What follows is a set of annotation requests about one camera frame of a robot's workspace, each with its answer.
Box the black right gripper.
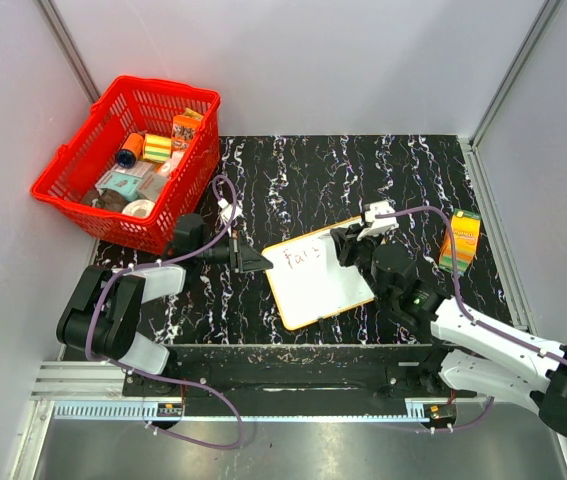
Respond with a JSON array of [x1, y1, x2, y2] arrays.
[[331, 223, 390, 304]]

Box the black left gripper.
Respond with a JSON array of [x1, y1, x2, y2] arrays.
[[195, 228, 273, 274]]

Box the yellow framed whiteboard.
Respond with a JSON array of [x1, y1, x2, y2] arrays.
[[262, 217, 373, 331]]

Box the orange sponge pack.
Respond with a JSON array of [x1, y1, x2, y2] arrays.
[[438, 209, 481, 276]]

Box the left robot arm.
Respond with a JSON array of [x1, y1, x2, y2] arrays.
[[56, 214, 273, 396]]

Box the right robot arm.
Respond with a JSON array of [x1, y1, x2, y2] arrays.
[[330, 224, 567, 438]]

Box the white tape roll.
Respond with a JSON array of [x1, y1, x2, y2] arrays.
[[122, 199, 155, 219]]

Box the pink white small box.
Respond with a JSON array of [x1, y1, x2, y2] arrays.
[[155, 150, 184, 178]]

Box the brown cardboard box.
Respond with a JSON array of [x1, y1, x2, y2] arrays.
[[137, 172, 168, 202]]

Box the teal white box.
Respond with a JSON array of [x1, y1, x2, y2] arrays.
[[95, 170, 142, 202]]

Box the yellow green sponge stack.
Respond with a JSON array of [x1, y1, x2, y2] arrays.
[[142, 134, 172, 163]]

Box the orange snack packet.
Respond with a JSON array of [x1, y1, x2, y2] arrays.
[[171, 108, 203, 151]]

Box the orange blue cylinder can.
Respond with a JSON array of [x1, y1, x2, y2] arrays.
[[115, 132, 144, 169]]

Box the red plastic basket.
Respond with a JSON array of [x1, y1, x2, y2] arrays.
[[31, 75, 221, 254]]

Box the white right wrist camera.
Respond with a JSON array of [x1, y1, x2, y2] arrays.
[[357, 200, 398, 241]]

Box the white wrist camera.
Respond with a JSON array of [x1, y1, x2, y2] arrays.
[[357, 200, 398, 241], [217, 198, 242, 225]]

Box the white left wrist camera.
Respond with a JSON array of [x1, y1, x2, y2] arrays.
[[217, 198, 242, 225]]

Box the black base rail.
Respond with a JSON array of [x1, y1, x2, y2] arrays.
[[121, 345, 478, 415]]

